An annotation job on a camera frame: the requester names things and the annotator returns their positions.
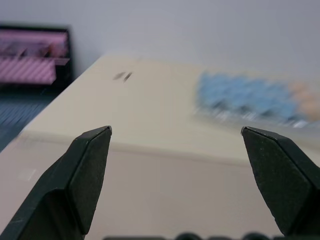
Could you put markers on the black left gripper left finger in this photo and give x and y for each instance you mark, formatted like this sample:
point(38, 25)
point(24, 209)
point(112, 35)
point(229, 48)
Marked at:
point(75, 180)

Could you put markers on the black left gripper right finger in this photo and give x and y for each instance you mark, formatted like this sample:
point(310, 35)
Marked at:
point(282, 180)

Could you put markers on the black laptop with pink screen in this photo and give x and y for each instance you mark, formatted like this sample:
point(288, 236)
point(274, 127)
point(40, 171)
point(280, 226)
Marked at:
point(30, 72)

